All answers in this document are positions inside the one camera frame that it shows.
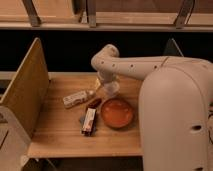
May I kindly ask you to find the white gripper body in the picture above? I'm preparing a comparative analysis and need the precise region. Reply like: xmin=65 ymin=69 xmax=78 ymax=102
xmin=97 ymin=72 xmax=119 ymax=87

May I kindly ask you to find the white ceramic cup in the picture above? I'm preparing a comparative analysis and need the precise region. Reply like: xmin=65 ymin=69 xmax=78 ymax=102
xmin=103 ymin=81 xmax=120 ymax=98

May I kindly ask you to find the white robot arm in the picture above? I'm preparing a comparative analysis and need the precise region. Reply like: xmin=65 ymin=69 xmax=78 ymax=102
xmin=91 ymin=44 xmax=213 ymax=171

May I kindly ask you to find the orange ceramic bowl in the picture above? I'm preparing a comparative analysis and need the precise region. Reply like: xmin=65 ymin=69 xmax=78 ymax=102
xmin=101 ymin=98 xmax=134 ymax=129

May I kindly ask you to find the right dark divider panel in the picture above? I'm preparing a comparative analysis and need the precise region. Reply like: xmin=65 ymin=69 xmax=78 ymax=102
xmin=163 ymin=38 xmax=183 ymax=57

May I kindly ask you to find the left wooden divider panel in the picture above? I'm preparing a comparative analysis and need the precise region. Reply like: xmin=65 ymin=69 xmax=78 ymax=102
xmin=0 ymin=38 xmax=49 ymax=141

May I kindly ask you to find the wooden shelf rail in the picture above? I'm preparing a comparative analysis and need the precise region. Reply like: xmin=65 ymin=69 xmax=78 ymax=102
xmin=0 ymin=0 xmax=213 ymax=32

